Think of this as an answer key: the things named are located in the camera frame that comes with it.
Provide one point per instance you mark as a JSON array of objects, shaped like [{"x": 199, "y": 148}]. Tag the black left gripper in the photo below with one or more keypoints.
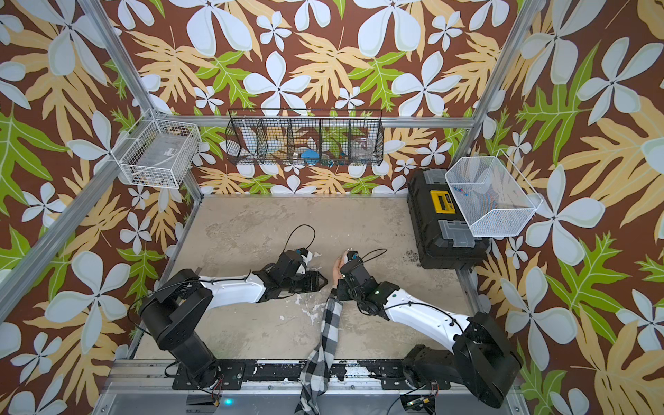
[{"x": 314, "y": 282}]

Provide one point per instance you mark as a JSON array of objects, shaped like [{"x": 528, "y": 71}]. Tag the white mesh basket right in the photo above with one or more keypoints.
[{"x": 494, "y": 197}]

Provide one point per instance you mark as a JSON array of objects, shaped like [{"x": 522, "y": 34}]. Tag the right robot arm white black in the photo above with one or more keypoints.
[{"x": 475, "y": 352}]

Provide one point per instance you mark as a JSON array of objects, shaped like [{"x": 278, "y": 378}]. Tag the black wire basket with compartments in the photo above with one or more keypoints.
[{"x": 328, "y": 138}]

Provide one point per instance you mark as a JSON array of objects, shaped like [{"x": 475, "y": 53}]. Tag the aluminium frame post back left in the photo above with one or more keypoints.
[{"x": 129, "y": 73}]

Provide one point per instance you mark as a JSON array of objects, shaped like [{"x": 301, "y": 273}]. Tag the aluminium frame post back right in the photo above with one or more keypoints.
[{"x": 523, "y": 23}]

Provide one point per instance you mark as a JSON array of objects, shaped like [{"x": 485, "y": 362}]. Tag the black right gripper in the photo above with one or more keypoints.
[{"x": 341, "y": 289}]

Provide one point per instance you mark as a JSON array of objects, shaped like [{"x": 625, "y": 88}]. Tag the mannequin hand with long nails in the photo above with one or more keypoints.
[{"x": 337, "y": 268}]

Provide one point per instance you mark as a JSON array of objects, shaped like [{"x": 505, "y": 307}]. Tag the aluminium frame beam left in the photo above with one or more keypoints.
[{"x": 25, "y": 274}]

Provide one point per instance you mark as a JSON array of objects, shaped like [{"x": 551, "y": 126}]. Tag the white wire basket left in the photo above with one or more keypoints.
[{"x": 158, "y": 152}]

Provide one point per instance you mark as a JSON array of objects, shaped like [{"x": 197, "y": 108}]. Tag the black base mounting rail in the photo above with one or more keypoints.
[{"x": 236, "y": 375}]

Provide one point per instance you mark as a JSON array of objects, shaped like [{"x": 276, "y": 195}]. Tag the aluminium frame post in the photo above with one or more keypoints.
[
  {"x": 523, "y": 23},
  {"x": 129, "y": 73}
]

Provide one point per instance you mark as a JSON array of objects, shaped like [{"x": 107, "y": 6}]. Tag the black yellow tool case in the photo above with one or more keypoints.
[{"x": 443, "y": 237}]

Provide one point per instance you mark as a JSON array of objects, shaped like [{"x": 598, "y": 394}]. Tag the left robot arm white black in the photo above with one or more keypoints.
[{"x": 172, "y": 313}]

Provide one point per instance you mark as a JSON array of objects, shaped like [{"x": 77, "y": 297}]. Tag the checkered black white sleeve forearm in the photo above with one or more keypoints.
[{"x": 320, "y": 358}]

